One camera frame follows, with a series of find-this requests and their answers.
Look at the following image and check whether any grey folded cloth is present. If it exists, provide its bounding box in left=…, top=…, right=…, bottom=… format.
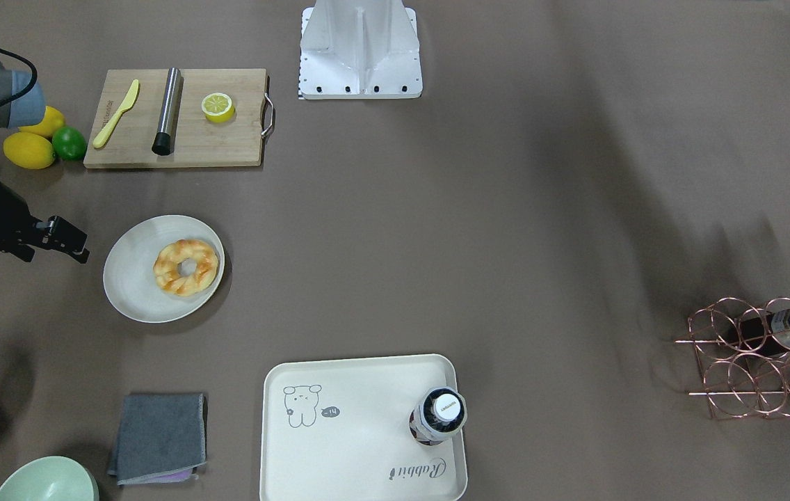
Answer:
left=106, top=392, right=207, bottom=486

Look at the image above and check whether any tea bottle on tray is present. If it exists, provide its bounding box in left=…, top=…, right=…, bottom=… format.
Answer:
left=408, top=386, right=468, bottom=446

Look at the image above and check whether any steel cylinder muddler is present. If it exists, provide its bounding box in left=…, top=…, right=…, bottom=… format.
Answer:
left=152, top=67, right=184, bottom=156

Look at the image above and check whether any green lime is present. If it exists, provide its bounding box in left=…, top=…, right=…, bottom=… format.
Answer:
left=51, top=126, right=88, bottom=161

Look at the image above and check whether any yellow lemon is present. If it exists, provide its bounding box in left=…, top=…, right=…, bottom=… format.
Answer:
left=3, top=132, right=56, bottom=169
left=19, top=105, right=67, bottom=140

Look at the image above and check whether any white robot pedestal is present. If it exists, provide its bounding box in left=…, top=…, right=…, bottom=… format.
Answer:
left=298, top=1, right=424, bottom=100

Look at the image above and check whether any white round plate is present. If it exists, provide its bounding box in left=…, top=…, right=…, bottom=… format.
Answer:
left=103, top=215, right=225, bottom=324

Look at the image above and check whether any twisted glazed donut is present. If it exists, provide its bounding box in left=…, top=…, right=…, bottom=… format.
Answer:
left=152, top=240, right=220, bottom=297

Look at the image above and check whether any half lemon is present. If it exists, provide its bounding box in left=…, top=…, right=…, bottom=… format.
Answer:
left=200, top=93, right=236, bottom=123

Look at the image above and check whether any green bowl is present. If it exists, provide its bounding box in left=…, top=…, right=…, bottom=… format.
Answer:
left=0, top=456, right=99, bottom=500

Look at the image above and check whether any copper wire bottle rack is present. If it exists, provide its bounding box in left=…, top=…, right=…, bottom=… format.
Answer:
left=676, top=297, right=790, bottom=420

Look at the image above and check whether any cream rabbit tray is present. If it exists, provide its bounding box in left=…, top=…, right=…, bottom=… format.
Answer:
left=259, top=354, right=468, bottom=500

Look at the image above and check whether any yellow plastic knife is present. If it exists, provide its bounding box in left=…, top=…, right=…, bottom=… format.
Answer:
left=92, top=79, right=140, bottom=149

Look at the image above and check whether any bamboo cutting board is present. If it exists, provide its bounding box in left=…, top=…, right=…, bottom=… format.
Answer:
left=83, top=67, right=273, bottom=169

